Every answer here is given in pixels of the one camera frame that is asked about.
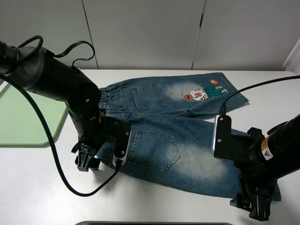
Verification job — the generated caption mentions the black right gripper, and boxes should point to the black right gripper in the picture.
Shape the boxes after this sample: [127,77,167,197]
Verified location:
[230,127,281,221]

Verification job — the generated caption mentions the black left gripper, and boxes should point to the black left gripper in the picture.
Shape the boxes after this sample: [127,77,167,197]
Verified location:
[71,113,121,172]

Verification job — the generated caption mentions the children's blue denim shorts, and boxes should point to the children's blue denim shorts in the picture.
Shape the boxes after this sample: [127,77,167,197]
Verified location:
[94,71,281,202]

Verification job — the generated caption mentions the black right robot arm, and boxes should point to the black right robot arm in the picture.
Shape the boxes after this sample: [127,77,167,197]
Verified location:
[230,116,300,221]

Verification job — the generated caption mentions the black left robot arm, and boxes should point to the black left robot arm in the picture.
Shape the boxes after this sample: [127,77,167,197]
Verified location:
[0,36,131,172]

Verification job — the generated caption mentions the light green plastic tray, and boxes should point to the light green plastic tray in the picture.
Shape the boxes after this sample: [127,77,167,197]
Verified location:
[0,83,68,148]

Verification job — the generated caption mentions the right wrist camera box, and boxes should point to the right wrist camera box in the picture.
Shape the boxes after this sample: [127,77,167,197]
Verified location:
[211,114,233,159]

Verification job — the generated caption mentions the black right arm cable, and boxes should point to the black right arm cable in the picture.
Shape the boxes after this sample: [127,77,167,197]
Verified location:
[219,75,300,116]

